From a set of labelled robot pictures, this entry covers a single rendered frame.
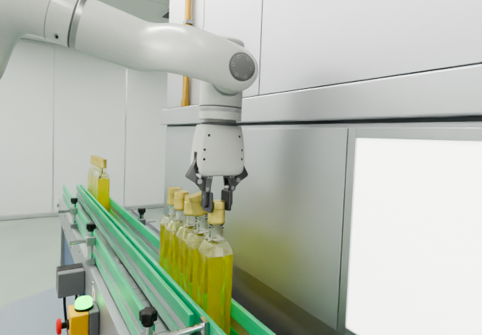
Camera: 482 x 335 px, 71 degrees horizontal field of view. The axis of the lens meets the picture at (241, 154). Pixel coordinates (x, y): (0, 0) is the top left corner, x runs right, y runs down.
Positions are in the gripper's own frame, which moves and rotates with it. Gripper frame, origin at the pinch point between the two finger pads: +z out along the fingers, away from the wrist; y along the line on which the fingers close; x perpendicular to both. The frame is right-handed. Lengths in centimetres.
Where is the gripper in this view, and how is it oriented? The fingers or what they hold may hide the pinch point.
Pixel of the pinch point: (216, 200)
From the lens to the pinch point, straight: 68.0
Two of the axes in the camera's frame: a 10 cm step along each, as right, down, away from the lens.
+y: -8.5, -0.1, -5.3
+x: 5.3, 0.6, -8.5
